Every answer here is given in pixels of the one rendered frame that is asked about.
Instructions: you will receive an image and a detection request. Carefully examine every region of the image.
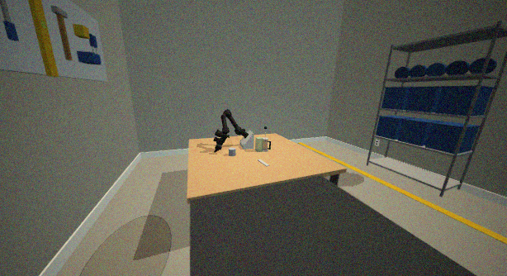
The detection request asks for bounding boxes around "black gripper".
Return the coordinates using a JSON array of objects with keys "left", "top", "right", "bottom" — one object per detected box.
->
[{"left": 214, "top": 138, "right": 225, "bottom": 152}]

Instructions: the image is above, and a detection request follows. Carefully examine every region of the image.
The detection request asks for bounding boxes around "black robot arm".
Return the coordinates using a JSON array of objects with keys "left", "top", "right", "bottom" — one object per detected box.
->
[{"left": 213, "top": 109, "right": 249, "bottom": 143}]

